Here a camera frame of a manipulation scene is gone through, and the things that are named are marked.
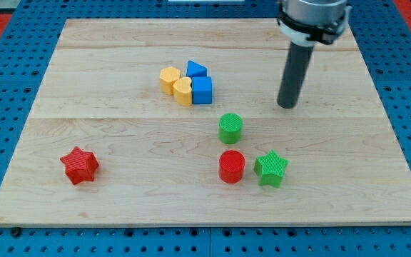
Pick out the red cylinder block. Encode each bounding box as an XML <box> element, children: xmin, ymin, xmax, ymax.
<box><xmin>218</xmin><ymin>150</ymin><xmax>245</xmax><ymax>183</ymax></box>

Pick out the yellow heart block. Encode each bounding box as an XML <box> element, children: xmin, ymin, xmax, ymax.
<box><xmin>173</xmin><ymin>77</ymin><xmax>193</xmax><ymax>106</ymax></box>

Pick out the blue triangle block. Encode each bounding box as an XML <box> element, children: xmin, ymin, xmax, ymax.
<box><xmin>186</xmin><ymin>60</ymin><xmax>208</xmax><ymax>78</ymax></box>

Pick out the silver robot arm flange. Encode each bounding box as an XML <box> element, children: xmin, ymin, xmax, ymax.
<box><xmin>277</xmin><ymin>0</ymin><xmax>352</xmax><ymax>47</ymax></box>

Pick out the wooden board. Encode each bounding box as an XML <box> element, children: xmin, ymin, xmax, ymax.
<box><xmin>0</xmin><ymin>19</ymin><xmax>411</xmax><ymax>228</ymax></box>

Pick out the blue cube block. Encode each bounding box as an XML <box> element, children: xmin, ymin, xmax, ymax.
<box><xmin>192</xmin><ymin>76</ymin><xmax>213</xmax><ymax>104</ymax></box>

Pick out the green star block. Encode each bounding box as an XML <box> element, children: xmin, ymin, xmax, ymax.
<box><xmin>253</xmin><ymin>150</ymin><xmax>289</xmax><ymax>188</ymax></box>

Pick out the red star block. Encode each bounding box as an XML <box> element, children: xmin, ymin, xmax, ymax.
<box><xmin>60</xmin><ymin>146</ymin><xmax>99</xmax><ymax>185</ymax></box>

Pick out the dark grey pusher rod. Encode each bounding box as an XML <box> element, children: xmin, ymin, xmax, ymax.
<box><xmin>277</xmin><ymin>42</ymin><xmax>314</xmax><ymax>109</ymax></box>

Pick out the green cylinder block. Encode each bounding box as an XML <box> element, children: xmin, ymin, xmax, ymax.
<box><xmin>218</xmin><ymin>113</ymin><xmax>243</xmax><ymax>144</ymax></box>

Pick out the yellow hexagon block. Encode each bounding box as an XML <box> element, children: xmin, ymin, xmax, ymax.
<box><xmin>159</xmin><ymin>66</ymin><xmax>181</xmax><ymax>95</ymax></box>

